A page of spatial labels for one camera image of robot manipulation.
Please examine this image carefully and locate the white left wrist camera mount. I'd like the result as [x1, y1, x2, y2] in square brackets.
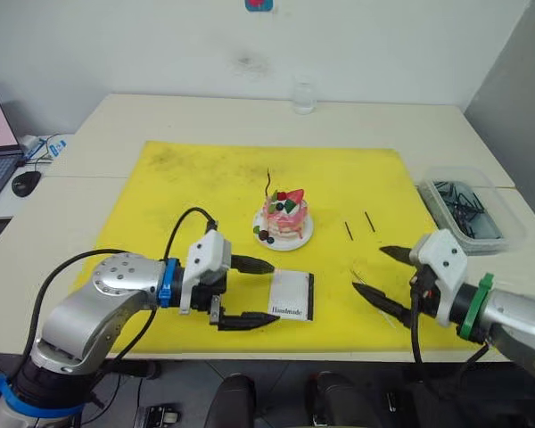
[179, 229, 232, 316]

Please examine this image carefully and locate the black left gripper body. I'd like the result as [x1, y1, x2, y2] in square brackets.
[190, 266, 230, 314]

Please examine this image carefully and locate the clear plastic container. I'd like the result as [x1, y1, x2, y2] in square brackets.
[416, 165, 528, 257]

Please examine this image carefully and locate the white round plate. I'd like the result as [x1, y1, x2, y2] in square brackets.
[251, 209, 316, 252]

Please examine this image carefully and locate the white matchbox with black striker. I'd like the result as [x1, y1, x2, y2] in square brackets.
[266, 268, 316, 323]

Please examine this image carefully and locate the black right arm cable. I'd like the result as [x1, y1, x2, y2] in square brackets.
[408, 275, 491, 369]

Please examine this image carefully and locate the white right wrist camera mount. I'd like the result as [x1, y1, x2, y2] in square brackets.
[408, 228, 469, 330]

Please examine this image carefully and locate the yellow mat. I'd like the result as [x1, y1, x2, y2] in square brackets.
[69, 141, 464, 357]

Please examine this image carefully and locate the blue strap on left arm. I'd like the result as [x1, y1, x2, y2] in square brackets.
[0, 373, 86, 419]

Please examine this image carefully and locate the black computer mouse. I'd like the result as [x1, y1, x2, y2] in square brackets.
[11, 170, 43, 198]

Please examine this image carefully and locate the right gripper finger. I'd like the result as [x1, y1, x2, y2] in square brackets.
[378, 245, 414, 265]
[351, 282, 414, 330]

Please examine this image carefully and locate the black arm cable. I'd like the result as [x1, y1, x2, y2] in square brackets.
[408, 275, 491, 369]
[24, 207, 219, 371]

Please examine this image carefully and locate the pink cake with fruit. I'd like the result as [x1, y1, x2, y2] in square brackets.
[262, 188, 309, 241]

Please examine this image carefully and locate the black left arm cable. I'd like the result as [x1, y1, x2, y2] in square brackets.
[24, 207, 219, 371]

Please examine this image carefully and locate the blue and white packet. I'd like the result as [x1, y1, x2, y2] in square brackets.
[19, 133, 69, 164]

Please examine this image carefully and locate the clear drinking glass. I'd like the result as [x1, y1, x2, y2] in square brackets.
[291, 74, 318, 116]

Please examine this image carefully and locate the dark rounded shape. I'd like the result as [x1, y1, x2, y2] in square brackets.
[203, 373, 257, 428]
[305, 370, 387, 428]

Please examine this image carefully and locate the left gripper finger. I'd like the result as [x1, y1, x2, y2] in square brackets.
[208, 294, 281, 333]
[228, 253, 276, 276]

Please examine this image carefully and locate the green right wrist clamp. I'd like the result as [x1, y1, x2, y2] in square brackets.
[456, 272, 495, 343]

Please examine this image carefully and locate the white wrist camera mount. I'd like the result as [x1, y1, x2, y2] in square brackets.
[179, 229, 232, 316]
[408, 228, 469, 330]

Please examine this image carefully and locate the blue left wrist clamp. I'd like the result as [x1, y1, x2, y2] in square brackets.
[157, 257, 180, 309]

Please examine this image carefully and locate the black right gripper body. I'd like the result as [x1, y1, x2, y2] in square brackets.
[408, 263, 443, 320]

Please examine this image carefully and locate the small dark berry cluster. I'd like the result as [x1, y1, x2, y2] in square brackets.
[252, 225, 276, 246]

